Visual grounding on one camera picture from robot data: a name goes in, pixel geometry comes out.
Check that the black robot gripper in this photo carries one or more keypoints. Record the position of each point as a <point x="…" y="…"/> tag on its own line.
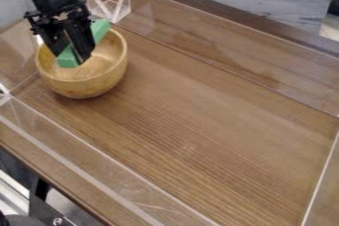
<point x="55" y="21"/>

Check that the green rectangular block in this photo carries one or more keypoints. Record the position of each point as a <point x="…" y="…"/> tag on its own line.
<point x="72" y="57"/>

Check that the brown wooden bowl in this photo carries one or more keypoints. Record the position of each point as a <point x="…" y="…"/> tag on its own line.
<point x="92" y="78"/>

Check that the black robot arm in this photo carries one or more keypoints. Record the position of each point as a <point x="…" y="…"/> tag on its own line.
<point x="62" y="22"/>

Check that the clear acrylic triangular bracket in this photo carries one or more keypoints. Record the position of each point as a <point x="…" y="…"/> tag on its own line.
<point x="108" y="9"/>

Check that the clear acrylic tray wall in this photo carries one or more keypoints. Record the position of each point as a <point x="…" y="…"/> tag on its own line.
<point x="216" y="135"/>

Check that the black table leg bracket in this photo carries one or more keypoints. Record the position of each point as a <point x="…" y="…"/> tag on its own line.
<point x="40" y="209"/>

